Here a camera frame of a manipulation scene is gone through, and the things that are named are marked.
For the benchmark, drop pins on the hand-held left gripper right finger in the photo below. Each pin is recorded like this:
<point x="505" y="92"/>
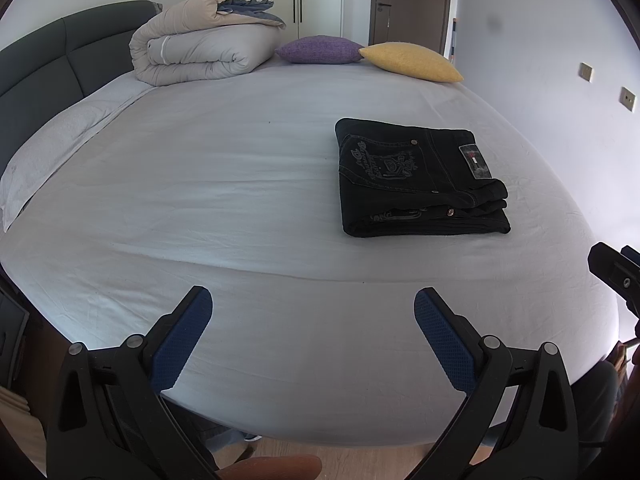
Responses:
<point x="445" y="340"/>

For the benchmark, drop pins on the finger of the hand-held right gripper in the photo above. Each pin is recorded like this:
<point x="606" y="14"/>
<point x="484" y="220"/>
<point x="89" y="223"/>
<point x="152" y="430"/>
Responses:
<point x="612" y="267"/>
<point x="632" y="255"/>

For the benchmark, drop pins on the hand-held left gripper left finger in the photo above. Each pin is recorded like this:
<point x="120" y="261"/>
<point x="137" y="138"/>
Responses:
<point x="185" y="340"/>

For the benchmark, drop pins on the black denim pants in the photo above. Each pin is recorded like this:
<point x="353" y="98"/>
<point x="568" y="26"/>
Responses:
<point x="400" y="205"/>

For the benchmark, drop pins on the person's left hand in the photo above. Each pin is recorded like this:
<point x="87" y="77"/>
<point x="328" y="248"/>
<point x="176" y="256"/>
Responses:
<point x="280" y="467"/>

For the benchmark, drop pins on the person's leg in dark trousers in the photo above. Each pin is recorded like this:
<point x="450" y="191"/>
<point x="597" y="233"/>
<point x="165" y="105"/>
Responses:
<point x="595" y="405"/>

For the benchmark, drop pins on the bed with white sheet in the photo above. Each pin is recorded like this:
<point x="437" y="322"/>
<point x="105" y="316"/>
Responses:
<point x="225" y="200"/>

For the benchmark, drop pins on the dark bedside cabinet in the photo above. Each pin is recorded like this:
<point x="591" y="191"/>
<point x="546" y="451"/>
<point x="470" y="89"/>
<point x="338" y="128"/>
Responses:
<point x="12" y="340"/>

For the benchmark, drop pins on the flat white bed pillow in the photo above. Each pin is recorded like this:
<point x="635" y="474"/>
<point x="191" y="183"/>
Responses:
<point x="55" y="150"/>

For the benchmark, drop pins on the yellow pillow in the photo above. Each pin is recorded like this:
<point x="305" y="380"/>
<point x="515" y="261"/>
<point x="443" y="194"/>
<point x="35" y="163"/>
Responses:
<point x="410" y="60"/>

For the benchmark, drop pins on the folded beige duvet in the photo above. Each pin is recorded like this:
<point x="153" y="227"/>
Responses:
<point x="200" y="55"/>

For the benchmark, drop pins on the purple pillow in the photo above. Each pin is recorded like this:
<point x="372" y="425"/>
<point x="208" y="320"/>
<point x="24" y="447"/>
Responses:
<point x="320" y="50"/>

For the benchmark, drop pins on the dark grey padded headboard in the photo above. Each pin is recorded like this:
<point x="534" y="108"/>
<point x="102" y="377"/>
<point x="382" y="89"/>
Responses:
<point x="45" y="55"/>

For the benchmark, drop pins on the brown wooden door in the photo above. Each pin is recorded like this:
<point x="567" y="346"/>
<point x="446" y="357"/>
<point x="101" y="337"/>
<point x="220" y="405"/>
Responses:
<point x="415" y="0"/>

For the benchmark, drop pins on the beige wall socket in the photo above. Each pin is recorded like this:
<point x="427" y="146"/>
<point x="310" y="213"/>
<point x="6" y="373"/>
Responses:
<point x="628" y="98"/>
<point x="586" y="72"/>

